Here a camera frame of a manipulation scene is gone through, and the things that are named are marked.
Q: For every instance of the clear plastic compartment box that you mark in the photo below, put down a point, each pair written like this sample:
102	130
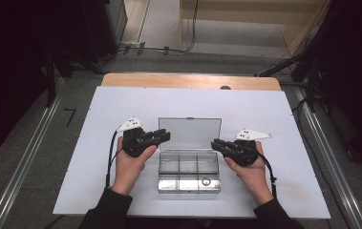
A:
189	152

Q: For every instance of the beige wooden shelf unit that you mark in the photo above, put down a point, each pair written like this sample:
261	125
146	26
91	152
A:
232	19

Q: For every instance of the person's right hand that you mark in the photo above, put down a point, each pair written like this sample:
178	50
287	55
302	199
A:
253	181

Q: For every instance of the black curtain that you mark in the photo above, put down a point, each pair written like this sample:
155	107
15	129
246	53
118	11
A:
357	79
6	79

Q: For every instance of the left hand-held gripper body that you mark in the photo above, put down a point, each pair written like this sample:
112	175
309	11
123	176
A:
135	143

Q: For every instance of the person's left hand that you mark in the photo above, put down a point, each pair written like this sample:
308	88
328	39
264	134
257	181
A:
129	171

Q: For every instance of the wooden table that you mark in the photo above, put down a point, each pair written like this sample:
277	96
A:
169	81

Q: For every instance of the black metal stand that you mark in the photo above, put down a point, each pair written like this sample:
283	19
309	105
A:
50	82
310	73

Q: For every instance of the dark cabinet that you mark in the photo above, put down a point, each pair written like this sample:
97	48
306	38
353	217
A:
105	28

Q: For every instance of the metal floor rail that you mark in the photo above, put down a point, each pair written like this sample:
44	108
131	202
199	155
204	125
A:
25	159
334	143

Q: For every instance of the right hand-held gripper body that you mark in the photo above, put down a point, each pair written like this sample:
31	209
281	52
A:
242	152

